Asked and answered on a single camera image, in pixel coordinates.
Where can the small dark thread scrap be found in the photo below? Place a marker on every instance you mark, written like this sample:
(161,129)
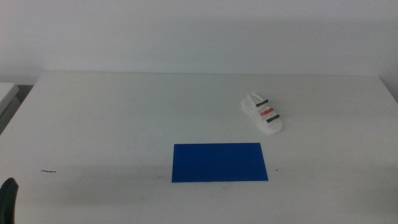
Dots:
(48,171)

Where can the white side table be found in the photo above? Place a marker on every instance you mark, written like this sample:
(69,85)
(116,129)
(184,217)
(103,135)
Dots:
(5,91)

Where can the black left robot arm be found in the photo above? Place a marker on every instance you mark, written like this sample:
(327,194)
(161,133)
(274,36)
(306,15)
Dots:
(7,202)

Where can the blue rectangular mat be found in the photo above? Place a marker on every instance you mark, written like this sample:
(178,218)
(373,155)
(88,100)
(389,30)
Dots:
(219,162)

